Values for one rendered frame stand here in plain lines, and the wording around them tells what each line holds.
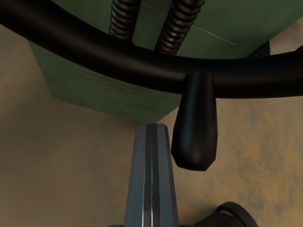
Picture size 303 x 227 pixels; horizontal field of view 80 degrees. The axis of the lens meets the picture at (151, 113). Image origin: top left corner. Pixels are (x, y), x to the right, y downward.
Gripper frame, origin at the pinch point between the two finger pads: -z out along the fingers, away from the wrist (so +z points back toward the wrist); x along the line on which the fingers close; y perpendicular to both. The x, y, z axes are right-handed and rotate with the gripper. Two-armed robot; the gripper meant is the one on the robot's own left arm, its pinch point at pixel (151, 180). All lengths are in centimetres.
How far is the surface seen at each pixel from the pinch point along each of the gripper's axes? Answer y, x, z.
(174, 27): 3.6, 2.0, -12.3
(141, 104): -30, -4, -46
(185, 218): -77, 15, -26
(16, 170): -49, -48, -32
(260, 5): 3.3, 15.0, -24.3
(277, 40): -2.4, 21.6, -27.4
